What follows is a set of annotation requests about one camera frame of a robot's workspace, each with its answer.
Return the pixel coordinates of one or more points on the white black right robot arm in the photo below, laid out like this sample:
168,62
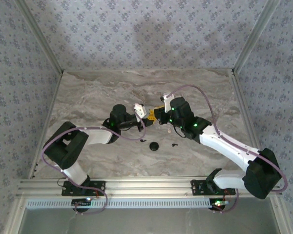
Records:
222,143

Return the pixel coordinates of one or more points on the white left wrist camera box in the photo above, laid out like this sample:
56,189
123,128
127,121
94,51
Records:
139,110

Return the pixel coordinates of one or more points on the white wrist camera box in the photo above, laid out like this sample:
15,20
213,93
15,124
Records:
139,110
167,101

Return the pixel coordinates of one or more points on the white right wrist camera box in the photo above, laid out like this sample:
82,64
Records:
167,101

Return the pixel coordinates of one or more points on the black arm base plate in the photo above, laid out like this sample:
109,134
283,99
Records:
197,187
98,185

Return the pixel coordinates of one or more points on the black earbud charging case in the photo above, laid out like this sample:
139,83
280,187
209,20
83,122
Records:
154,146

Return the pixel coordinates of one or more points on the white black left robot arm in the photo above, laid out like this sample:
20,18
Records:
95,135

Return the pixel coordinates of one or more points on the aluminium corner post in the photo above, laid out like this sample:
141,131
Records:
41,36
255,36

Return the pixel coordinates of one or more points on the grey metal sheet panel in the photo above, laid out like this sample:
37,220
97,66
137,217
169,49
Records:
146,221

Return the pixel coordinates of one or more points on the aluminium table side rail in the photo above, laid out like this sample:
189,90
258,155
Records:
244,109
51,107

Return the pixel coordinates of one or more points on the aluminium mounting rail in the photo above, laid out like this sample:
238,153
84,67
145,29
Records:
146,187

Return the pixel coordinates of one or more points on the black controller board with LED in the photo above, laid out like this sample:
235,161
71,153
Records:
218,202
81,202

